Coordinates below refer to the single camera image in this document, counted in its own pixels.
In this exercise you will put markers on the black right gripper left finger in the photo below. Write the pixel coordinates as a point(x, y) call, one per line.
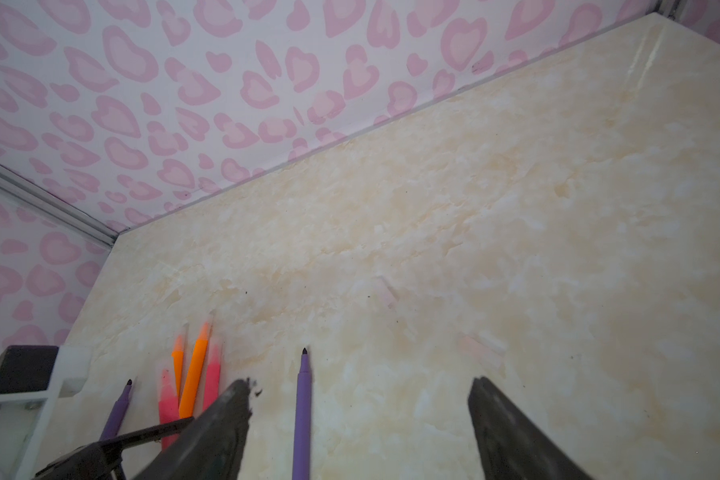
point(212, 445)

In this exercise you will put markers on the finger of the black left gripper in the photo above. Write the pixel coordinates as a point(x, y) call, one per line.
point(103, 459)

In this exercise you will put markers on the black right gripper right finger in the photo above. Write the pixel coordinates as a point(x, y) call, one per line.
point(509, 444)

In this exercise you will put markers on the purple marker pen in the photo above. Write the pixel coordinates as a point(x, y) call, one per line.
point(302, 428)
point(117, 413)

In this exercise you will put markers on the orange highlighter pen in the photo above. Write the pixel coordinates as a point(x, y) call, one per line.
point(194, 373)
point(178, 355)

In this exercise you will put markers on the pink highlighter pen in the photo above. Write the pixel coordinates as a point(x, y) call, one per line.
point(167, 396)
point(213, 373)

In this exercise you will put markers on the translucent pen cap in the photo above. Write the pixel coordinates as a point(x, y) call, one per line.
point(488, 352)
point(384, 292)

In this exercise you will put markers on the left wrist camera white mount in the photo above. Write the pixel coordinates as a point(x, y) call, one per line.
point(33, 379)

